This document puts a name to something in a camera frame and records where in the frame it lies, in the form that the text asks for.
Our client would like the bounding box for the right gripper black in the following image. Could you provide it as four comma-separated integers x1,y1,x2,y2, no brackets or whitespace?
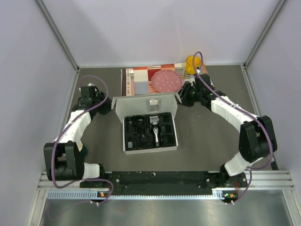
172,82,202,107

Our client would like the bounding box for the white cardboard box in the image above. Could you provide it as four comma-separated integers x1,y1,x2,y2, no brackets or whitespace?
111,91,179,156

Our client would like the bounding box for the black clipper comb guard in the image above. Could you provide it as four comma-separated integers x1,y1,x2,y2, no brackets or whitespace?
140,137,149,146
160,114,170,124
161,124,173,133
162,135,174,145

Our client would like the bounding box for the silver hair clipper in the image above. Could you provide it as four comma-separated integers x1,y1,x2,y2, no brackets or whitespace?
150,116,159,147

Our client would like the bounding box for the small oil bottle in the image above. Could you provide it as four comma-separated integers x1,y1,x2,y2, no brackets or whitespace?
128,141,133,148

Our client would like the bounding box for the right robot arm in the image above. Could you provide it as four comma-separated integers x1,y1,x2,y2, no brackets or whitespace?
179,74,277,186

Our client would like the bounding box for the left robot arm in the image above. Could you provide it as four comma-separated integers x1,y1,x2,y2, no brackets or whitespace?
43,83,111,187

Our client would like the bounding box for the pink dotted plate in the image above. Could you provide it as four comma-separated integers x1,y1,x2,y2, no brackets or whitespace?
151,70,184,93

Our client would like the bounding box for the orange patterned cloth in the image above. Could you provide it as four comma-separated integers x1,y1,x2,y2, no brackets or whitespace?
121,60,216,97

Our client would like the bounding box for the black plastic tray insert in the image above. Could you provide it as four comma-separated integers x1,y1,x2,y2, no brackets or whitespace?
123,112,178,154

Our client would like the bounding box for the yellow mug black handle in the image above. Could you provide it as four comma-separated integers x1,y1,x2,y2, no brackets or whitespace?
185,56,201,74

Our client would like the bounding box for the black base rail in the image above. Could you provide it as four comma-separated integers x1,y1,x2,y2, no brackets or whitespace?
79,170,247,196

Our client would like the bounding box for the white cable duct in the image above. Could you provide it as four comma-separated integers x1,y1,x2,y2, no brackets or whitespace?
47,189,238,201

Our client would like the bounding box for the aluminium frame rail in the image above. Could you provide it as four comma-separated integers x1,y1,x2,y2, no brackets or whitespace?
246,170,296,189

